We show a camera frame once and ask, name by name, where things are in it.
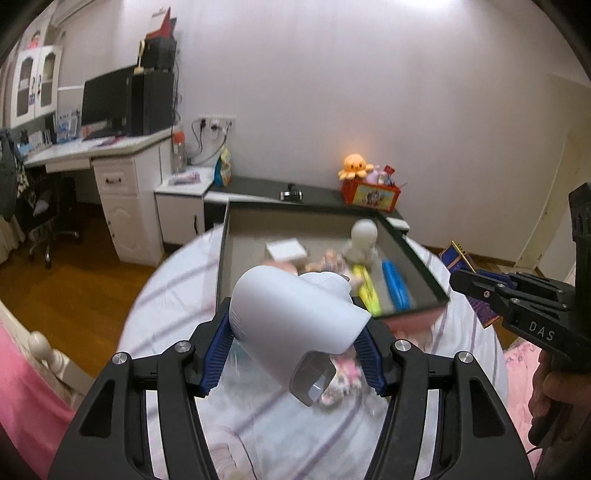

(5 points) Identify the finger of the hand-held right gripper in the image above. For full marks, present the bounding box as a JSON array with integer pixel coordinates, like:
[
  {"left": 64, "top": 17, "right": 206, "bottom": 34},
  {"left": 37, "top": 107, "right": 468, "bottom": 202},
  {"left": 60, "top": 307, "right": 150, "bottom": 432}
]
[
  {"left": 449, "top": 269, "right": 509, "bottom": 319},
  {"left": 478, "top": 270, "right": 574, "bottom": 304}
]

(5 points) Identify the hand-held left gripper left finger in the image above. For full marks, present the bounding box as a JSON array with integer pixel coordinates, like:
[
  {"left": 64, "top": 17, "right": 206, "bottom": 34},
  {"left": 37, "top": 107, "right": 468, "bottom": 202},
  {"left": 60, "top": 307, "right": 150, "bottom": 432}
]
[{"left": 52, "top": 295, "right": 236, "bottom": 480}]

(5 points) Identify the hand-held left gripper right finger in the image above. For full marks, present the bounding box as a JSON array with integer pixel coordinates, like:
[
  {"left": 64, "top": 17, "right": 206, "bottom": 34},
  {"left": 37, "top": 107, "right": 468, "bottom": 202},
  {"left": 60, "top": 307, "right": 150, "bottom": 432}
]
[{"left": 353, "top": 298, "right": 536, "bottom": 480}]

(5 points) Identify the dark blue gold-trimmed box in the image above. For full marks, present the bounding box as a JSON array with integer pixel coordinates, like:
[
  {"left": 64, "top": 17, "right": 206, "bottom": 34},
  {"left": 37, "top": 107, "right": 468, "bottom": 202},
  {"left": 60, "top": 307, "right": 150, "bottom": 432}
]
[{"left": 438, "top": 240, "right": 504, "bottom": 329}]

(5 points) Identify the yellow highlighter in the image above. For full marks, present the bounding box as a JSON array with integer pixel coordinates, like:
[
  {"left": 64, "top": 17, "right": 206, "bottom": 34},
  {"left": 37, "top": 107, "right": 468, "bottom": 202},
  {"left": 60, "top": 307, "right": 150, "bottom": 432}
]
[{"left": 351, "top": 263, "right": 382, "bottom": 317}]

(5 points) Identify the white handheld device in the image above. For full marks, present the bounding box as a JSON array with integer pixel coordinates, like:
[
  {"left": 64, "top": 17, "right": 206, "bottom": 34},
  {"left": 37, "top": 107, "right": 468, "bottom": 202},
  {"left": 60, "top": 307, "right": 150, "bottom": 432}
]
[{"left": 229, "top": 265, "right": 372, "bottom": 407}]

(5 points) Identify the jointed doll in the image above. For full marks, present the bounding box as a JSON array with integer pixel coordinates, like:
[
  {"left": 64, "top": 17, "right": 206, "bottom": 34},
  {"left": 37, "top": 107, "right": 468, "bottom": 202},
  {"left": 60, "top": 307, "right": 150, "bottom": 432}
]
[{"left": 305, "top": 249, "right": 354, "bottom": 278}]

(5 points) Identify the white unpainted figurine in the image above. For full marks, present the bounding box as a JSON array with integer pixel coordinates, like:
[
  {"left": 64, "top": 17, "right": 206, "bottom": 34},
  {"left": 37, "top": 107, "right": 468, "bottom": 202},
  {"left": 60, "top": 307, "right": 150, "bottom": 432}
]
[{"left": 342, "top": 219, "right": 380, "bottom": 265}]

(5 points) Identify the pink storage box black rim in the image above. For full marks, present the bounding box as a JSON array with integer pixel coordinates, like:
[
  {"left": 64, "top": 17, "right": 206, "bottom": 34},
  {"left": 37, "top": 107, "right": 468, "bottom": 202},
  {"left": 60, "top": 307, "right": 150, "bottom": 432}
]
[{"left": 216, "top": 199, "right": 451, "bottom": 333}]

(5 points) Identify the small white box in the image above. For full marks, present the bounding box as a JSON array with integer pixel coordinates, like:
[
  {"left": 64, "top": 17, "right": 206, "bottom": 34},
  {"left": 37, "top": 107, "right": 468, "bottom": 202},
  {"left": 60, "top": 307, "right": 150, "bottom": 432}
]
[{"left": 265, "top": 239, "right": 308, "bottom": 261}]

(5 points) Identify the person's right hand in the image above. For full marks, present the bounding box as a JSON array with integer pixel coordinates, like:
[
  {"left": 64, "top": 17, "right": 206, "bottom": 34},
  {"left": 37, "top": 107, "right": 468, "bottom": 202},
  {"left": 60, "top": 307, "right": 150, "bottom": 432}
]
[{"left": 529, "top": 353, "right": 591, "bottom": 448}]

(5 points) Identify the pink printed card pack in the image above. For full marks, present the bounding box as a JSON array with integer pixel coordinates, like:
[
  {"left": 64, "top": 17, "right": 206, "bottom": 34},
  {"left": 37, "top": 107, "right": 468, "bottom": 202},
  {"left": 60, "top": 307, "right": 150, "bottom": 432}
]
[{"left": 321, "top": 357, "right": 370, "bottom": 409}]

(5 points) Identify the pink floral bedsheet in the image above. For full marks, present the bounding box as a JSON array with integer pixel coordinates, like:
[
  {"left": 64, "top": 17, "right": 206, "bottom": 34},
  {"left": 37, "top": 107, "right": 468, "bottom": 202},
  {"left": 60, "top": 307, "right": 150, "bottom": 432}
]
[{"left": 503, "top": 339, "right": 546, "bottom": 444}]

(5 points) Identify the round table striped cloth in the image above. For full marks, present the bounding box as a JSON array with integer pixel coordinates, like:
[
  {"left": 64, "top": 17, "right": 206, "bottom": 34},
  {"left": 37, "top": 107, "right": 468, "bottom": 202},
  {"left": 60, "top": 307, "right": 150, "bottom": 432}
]
[{"left": 115, "top": 222, "right": 509, "bottom": 480}]

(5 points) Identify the red printed toy box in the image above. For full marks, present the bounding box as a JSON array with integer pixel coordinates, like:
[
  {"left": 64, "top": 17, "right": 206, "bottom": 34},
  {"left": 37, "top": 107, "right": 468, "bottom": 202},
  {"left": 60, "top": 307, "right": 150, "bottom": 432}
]
[{"left": 341, "top": 178, "right": 402, "bottom": 213}]

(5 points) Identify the white low cabinet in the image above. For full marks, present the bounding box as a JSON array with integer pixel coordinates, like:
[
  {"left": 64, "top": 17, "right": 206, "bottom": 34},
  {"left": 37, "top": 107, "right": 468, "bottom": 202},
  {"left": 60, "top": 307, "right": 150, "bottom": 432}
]
[{"left": 154, "top": 168, "right": 215, "bottom": 245}]

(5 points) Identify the white desk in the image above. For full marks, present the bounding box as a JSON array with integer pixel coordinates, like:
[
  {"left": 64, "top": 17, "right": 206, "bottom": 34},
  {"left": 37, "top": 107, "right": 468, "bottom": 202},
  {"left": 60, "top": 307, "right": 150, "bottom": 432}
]
[{"left": 23, "top": 126, "right": 178, "bottom": 267}]

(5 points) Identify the orange octopus plush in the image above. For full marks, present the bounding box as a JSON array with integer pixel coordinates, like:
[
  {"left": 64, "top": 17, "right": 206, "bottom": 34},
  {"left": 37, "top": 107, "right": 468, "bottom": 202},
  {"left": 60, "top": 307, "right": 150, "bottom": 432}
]
[{"left": 338, "top": 153, "right": 370, "bottom": 182}]

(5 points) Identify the blue yellow snack bag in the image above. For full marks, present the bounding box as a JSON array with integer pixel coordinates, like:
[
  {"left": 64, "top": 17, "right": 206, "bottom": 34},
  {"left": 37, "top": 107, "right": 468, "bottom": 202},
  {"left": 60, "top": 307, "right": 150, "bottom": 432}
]
[{"left": 213, "top": 148, "right": 233, "bottom": 188}]

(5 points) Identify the pink blanket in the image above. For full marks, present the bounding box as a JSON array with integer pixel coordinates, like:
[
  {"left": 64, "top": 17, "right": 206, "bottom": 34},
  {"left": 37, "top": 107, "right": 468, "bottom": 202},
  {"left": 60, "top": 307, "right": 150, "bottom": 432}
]
[{"left": 0, "top": 300, "right": 88, "bottom": 480}]

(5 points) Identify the bottle with orange cap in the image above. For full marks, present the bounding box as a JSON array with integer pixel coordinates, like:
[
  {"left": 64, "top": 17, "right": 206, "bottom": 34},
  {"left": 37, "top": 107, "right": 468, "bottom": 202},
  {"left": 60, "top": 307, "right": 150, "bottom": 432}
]
[{"left": 172, "top": 130, "right": 188, "bottom": 172}]

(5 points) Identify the black office chair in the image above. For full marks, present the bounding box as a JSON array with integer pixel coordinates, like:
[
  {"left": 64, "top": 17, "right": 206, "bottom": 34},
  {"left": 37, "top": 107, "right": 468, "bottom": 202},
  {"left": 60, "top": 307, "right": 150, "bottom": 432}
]
[{"left": 16, "top": 175, "right": 81, "bottom": 268}]

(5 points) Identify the black computer tower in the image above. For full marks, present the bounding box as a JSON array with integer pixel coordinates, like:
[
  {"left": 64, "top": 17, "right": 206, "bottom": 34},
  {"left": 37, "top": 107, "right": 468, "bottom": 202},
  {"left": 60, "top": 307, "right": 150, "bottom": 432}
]
[{"left": 129, "top": 70, "right": 176, "bottom": 137}]

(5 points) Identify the blue display box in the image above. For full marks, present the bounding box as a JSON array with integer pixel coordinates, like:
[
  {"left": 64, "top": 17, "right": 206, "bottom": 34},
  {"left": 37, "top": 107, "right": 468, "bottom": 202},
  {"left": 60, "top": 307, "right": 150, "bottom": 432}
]
[{"left": 55, "top": 111, "right": 80, "bottom": 144}]

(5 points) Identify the grey jacket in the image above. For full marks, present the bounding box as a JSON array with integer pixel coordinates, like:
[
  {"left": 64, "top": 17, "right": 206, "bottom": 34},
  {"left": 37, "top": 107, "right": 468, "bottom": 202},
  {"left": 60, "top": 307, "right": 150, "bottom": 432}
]
[{"left": 0, "top": 129, "right": 28, "bottom": 217}]

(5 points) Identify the black computer monitor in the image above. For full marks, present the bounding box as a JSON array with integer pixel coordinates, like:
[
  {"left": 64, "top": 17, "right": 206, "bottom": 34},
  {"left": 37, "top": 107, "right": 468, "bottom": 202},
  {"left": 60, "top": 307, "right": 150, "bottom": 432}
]
[{"left": 81, "top": 65, "right": 137, "bottom": 134}]

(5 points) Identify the black speaker box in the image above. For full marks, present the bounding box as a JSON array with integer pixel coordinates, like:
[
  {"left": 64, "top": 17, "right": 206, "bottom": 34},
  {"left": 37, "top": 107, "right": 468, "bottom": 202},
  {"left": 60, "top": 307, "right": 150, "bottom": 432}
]
[{"left": 141, "top": 39, "right": 178, "bottom": 72}]

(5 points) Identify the red folded card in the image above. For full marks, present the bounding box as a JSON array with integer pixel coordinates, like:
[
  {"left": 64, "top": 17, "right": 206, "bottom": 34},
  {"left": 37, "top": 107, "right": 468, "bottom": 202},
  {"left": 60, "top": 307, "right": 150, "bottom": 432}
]
[{"left": 145, "top": 7, "right": 178, "bottom": 42}]

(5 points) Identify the white glass-door cabinet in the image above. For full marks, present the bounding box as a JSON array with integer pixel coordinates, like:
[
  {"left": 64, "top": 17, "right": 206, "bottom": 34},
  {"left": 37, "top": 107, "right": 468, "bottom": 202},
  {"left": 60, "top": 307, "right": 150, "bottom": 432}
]
[{"left": 9, "top": 45, "right": 63, "bottom": 130}]

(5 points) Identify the white bed frame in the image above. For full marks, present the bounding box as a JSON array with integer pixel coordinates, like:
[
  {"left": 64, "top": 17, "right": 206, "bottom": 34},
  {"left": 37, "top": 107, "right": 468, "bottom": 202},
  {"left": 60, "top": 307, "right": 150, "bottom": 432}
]
[{"left": 0, "top": 298, "right": 98, "bottom": 409}]

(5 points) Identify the black power cable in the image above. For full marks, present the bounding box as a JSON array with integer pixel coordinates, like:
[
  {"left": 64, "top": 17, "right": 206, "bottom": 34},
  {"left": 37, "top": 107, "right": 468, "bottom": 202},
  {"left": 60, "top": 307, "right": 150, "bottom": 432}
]
[{"left": 189, "top": 120, "right": 229, "bottom": 165}]

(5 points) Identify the white wall outlet strip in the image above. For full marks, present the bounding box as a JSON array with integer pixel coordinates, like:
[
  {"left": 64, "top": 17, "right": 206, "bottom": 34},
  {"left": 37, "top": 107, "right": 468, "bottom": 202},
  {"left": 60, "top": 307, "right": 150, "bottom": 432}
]
[{"left": 199, "top": 115, "right": 238, "bottom": 132}]

